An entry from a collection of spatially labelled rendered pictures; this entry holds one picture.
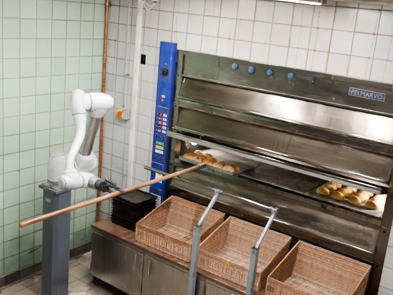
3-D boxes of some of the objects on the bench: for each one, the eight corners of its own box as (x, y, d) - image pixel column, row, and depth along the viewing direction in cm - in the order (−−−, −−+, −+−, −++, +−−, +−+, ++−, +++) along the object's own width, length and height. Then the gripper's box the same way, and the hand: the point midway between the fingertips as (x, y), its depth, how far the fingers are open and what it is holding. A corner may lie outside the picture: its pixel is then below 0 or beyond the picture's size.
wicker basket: (169, 223, 470) (172, 194, 463) (223, 243, 440) (226, 212, 433) (133, 240, 431) (135, 208, 424) (189, 263, 401) (192, 230, 394)
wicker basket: (293, 271, 404) (299, 239, 397) (366, 300, 373) (373, 265, 366) (262, 296, 365) (268, 260, 358) (340, 330, 334) (347, 291, 327)
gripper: (103, 172, 373) (127, 181, 360) (102, 194, 377) (126, 203, 364) (95, 174, 367) (120, 184, 354) (94, 196, 371) (118, 206, 358)
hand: (119, 192), depth 361 cm, fingers closed on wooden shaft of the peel, 3 cm apart
